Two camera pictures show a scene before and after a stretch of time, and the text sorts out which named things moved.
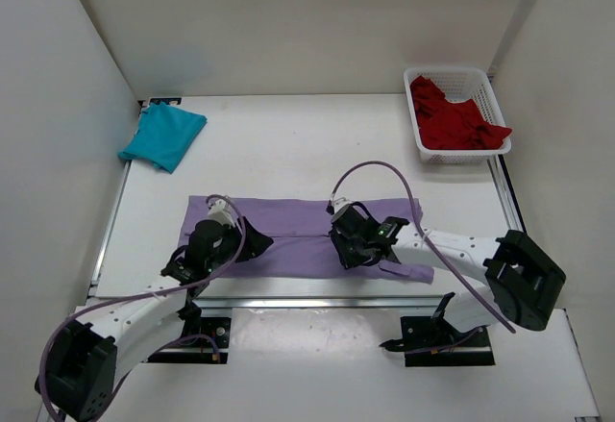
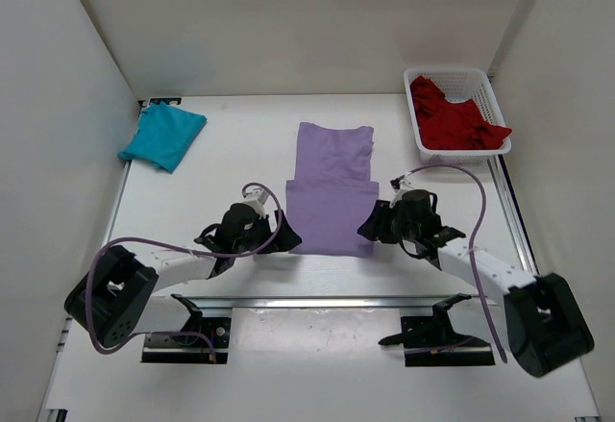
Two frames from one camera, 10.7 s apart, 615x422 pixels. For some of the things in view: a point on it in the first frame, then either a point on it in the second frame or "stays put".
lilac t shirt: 304,243 -> 332,195
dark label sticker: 167,100 stays put
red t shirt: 445,124 stays put
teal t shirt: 163,136 stays put
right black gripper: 349,260 -> 377,228
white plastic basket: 458,84 stays put
